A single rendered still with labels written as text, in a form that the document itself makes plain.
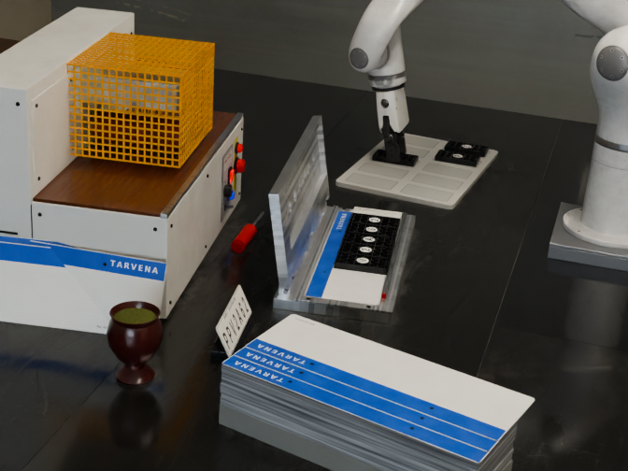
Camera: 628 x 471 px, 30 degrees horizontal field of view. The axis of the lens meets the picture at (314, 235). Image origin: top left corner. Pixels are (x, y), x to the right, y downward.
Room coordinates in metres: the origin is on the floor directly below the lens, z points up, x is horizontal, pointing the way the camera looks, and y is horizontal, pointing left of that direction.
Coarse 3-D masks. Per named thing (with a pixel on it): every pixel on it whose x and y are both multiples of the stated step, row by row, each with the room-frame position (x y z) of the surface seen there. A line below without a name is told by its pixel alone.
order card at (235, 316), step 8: (240, 288) 1.76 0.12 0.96; (232, 296) 1.72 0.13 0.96; (240, 296) 1.74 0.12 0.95; (232, 304) 1.70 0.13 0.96; (240, 304) 1.73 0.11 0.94; (248, 304) 1.76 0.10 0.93; (224, 312) 1.66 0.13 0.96; (232, 312) 1.68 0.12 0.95; (240, 312) 1.71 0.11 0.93; (248, 312) 1.74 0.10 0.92; (224, 320) 1.64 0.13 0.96; (232, 320) 1.67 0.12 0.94; (240, 320) 1.70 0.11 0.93; (248, 320) 1.73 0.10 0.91; (216, 328) 1.60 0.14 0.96; (224, 328) 1.63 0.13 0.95; (232, 328) 1.66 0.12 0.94; (240, 328) 1.69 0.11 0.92; (224, 336) 1.62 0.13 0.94; (232, 336) 1.64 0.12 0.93; (224, 344) 1.61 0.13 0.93; (232, 344) 1.63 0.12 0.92; (232, 352) 1.62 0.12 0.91
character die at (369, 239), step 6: (348, 234) 2.07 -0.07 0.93; (354, 234) 2.07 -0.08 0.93; (360, 234) 2.07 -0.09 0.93; (366, 234) 2.07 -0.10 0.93; (342, 240) 2.04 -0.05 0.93; (348, 240) 2.04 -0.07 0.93; (354, 240) 2.05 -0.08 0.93; (360, 240) 2.04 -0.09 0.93; (366, 240) 2.04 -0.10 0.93; (372, 240) 2.05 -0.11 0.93; (378, 240) 2.05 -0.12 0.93; (384, 240) 2.06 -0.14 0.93; (390, 240) 2.05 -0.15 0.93; (384, 246) 2.02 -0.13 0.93; (390, 246) 2.03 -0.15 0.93
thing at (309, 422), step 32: (224, 384) 1.43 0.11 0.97; (256, 384) 1.40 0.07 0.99; (288, 384) 1.39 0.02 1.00; (224, 416) 1.43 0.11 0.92; (256, 416) 1.40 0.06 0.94; (288, 416) 1.38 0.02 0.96; (320, 416) 1.35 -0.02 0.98; (352, 416) 1.33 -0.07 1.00; (384, 416) 1.33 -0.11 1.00; (288, 448) 1.37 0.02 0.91; (320, 448) 1.35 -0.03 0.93; (352, 448) 1.32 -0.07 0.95; (384, 448) 1.30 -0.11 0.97; (416, 448) 1.28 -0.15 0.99; (448, 448) 1.26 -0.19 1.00; (512, 448) 1.34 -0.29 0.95
